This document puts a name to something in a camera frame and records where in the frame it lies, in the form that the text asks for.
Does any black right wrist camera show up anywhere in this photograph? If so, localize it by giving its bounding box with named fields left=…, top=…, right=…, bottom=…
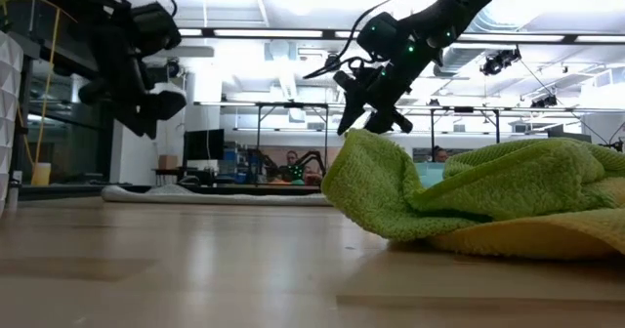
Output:
left=355, top=11, right=415, bottom=62

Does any black computer monitor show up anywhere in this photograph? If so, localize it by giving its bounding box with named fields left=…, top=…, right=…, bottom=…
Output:
left=184, top=128, right=226, bottom=162

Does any long ceiling light fixture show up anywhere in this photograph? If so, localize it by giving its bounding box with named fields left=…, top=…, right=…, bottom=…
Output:
left=178, top=27, right=625, bottom=46

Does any dark grey computer monitor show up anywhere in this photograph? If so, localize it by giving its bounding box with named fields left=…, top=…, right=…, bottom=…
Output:
left=545, top=124, right=593, bottom=144

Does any yellow microfiber towel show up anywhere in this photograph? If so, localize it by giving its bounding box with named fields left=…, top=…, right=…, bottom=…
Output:
left=390, top=175, right=625, bottom=262

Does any green microfiber towel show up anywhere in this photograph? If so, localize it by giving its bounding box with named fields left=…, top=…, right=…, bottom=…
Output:
left=320, top=128, right=625, bottom=242

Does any white faceted plant pot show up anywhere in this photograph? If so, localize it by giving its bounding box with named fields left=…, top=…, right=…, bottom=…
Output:
left=0, top=29, right=24, bottom=217

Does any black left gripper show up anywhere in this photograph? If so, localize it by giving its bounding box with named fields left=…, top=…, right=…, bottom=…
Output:
left=77, top=24, right=188, bottom=141

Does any yellow cup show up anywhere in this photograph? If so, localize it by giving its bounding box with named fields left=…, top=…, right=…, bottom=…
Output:
left=30, top=162, right=53, bottom=186

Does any black ceiling spotlight cluster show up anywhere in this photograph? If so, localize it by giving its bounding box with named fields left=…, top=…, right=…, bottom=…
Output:
left=480, top=48, right=522, bottom=77

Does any black metal table frame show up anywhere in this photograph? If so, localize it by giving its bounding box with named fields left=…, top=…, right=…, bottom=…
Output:
left=18, top=183, right=324, bottom=198

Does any yellow extension cable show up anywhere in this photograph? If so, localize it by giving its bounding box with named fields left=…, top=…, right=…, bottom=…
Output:
left=29, top=5, right=63, bottom=168

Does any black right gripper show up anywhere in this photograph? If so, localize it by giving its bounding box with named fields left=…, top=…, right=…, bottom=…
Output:
left=333, top=24, right=460, bottom=137

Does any translucent teal plastic bin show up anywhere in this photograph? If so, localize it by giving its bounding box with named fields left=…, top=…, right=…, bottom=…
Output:
left=416, top=161, right=446, bottom=189

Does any white microfiber towel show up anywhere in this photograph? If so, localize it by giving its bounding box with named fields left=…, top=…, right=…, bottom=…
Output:
left=101, top=184, right=333, bottom=207

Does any blue storage shelf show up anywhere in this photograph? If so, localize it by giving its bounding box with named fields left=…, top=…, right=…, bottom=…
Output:
left=219, top=142, right=248, bottom=185

